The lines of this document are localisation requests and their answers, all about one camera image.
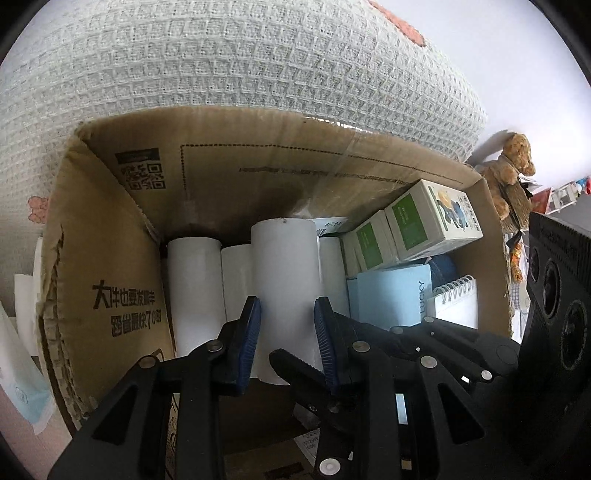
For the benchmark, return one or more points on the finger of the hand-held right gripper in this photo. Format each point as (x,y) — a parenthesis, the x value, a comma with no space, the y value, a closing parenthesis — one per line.
(295,378)
(455,344)

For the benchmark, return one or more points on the light blue box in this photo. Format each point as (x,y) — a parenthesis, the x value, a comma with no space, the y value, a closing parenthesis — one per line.
(383,295)

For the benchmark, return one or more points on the blue face mask packet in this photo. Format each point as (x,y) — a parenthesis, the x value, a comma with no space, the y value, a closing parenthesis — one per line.
(23,397)

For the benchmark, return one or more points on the red white toy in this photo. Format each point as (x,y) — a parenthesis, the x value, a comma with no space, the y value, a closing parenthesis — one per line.
(561,196)

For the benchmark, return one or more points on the white spiral notebook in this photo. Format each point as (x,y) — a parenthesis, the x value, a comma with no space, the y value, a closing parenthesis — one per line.
(457,309)

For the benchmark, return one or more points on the brown teddy bear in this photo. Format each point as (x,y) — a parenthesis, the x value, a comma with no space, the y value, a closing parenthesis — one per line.
(512,161)

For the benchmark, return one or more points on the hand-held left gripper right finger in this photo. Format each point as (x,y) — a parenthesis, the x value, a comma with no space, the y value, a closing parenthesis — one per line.
(323,344)

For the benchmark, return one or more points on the white paper roll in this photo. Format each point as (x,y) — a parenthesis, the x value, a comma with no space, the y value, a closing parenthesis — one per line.
(194,286)
(286,277)
(238,277)
(333,277)

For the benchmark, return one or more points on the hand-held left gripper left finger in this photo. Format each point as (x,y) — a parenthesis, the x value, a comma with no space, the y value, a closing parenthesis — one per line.
(249,344)

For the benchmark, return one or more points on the brown cardboard box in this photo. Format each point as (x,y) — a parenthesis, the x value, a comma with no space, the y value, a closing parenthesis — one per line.
(115,277)

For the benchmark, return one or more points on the white printed packet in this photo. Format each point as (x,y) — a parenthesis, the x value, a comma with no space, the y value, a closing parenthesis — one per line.
(332,226)

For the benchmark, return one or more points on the green white illustrated carton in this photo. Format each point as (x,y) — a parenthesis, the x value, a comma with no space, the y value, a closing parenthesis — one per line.
(425,217)

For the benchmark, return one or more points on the green white small carton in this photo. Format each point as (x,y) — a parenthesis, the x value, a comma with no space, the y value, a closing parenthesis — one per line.
(371,242)

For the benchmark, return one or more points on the dark blue round object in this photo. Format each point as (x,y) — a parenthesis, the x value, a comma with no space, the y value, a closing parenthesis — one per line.
(443,270)

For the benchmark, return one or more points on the printed waffle blanket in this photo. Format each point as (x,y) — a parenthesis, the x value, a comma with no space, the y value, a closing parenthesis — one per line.
(231,60)

